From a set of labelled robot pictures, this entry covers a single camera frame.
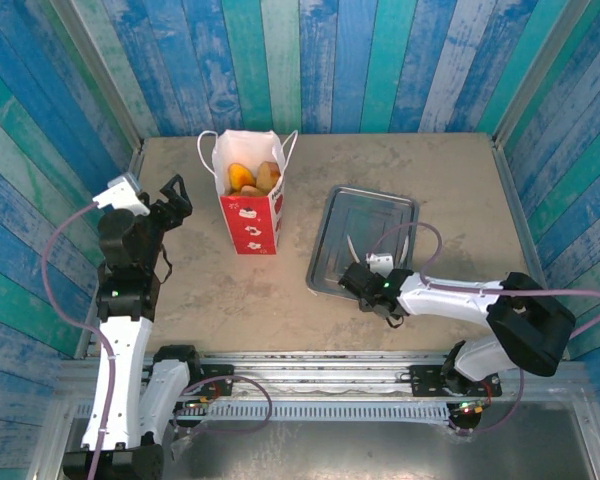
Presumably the yellow striped fake bread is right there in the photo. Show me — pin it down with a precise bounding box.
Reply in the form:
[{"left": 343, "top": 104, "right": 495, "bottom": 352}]
[{"left": 228, "top": 162, "right": 257, "bottom": 193}]

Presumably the red white paper gift bag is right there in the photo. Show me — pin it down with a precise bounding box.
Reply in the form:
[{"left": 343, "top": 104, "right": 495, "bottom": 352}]
[{"left": 197, "top": 128, "right": 300, "bottom": 256}]

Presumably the brown round fake bun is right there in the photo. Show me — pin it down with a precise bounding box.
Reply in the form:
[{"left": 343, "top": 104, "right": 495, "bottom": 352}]
[{"left": 256, "top": 160, "right": 283, "bottom": 194}]

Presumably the clear plastic bag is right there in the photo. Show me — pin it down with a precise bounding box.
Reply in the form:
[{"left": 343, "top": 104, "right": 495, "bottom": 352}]
[{"left": 169, "top": 422, "right": 216, "bottom": 461}]

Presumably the metal baking tray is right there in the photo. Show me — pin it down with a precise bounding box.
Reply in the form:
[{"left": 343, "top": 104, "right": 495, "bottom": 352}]
[{"left": 305, "top": 184, "right": 421, "bottom": 301}]

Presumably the metal corner profile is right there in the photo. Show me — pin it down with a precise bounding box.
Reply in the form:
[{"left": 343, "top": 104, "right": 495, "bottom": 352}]
[
  {"left": 492, "top": 0, "right": 581, "bottom": 146},
  {"left": 49, "top": 0, "right": 145, "bottom": 151}
]

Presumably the steel sheet panel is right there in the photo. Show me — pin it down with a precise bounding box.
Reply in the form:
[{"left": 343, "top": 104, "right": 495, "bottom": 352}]
[{"left": 29, "top": 417, "right": 600, "bottom": 480}]

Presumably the thin black cable loop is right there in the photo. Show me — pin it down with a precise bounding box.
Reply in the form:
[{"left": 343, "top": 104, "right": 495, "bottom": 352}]
[{"left": 155, "top": 247, "right": 174, "bottom": 284}]

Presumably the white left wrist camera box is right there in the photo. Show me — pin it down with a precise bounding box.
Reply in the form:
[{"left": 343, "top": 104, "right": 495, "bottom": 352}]
[{"left": 92, "top": 172, "right": 151, "bottom": 216}]

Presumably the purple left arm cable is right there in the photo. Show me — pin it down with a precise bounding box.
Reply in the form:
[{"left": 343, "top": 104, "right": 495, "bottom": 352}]
[{"left": 40, "top": 202, "right": 274, "bottom": 480}]

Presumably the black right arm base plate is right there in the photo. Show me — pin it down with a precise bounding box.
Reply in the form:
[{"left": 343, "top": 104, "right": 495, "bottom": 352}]
[{"left": 409, "top": 364, "right": 504, "bottom": 399}]

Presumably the aluminium rail frame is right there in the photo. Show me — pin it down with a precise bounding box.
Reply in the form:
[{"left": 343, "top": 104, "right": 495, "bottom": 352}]
[{"left": 54, "top": 349, "right": 594, "bottom": 407}]

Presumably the grey slotted cable duct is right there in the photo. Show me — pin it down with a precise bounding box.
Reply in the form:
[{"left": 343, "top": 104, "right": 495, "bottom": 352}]
[{"left": 74, "top": 402, "right": 454, "bottom": 422}]

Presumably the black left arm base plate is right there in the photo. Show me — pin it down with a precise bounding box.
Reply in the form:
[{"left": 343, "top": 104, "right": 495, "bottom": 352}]
[{"left": 172, "top": 363, "right": 236, "bottom": 399}]

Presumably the small circuit board with wires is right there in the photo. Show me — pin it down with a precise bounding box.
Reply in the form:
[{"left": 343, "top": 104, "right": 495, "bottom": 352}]
[
  {"left": 175, "top": 396, "right": 217, "bottom": 410},
  {"left": 452, "top": 399, "right": 487, "bottom": 416}
]

